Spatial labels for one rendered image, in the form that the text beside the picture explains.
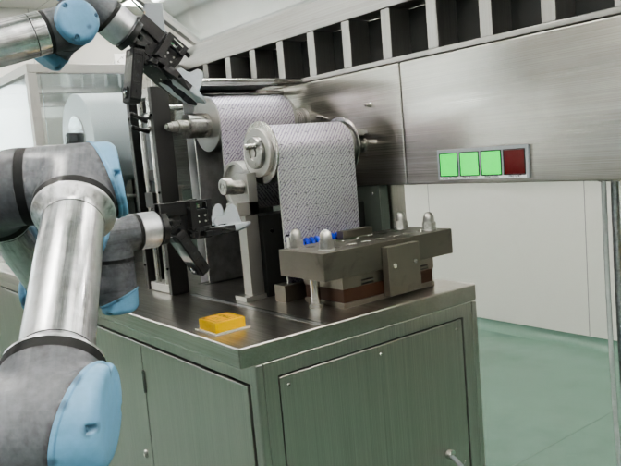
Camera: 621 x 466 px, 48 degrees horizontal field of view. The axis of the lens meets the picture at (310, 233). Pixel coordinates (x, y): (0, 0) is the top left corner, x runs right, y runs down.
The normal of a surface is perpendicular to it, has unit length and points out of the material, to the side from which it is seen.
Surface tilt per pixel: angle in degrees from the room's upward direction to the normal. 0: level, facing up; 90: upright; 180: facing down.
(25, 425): 70
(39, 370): 35
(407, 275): 90
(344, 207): 90
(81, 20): 90
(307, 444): 90
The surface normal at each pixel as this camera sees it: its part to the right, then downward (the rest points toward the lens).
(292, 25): -0.79, 0.14
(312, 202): 0.61, 0.04
